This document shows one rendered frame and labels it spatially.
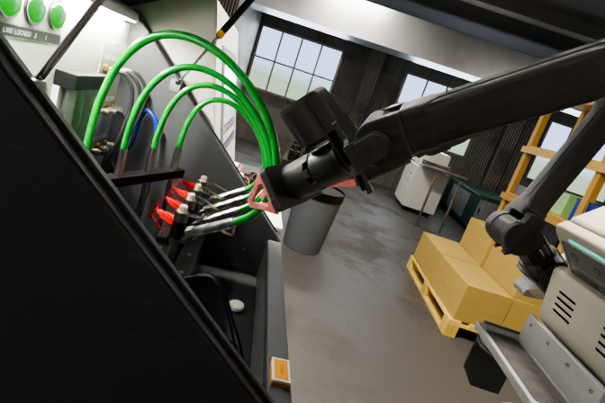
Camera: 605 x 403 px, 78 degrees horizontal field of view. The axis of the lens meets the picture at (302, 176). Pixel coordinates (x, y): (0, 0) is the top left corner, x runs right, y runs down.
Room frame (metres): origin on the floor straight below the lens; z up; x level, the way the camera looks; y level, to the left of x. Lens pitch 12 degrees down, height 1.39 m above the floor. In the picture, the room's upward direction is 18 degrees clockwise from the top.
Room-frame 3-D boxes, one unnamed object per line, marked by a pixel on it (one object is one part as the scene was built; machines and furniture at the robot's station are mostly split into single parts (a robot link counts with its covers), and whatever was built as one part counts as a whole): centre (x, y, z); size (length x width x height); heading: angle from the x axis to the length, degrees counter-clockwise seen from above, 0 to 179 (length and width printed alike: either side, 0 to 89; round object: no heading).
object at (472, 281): (3.23, -1.77, 0.37); 1.25 x 0.89 x 0.74; 177
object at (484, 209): (7.34, -3.92, 0.34); 1.74 x 1.59 x 0.69; 90
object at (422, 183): (6.90, -2.13, 0.58); 2.46 x 0.61 x 1.16; 0
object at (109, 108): (0.90, 0.50, 1.20); 0.13 x 0.03 x 0.31; 9
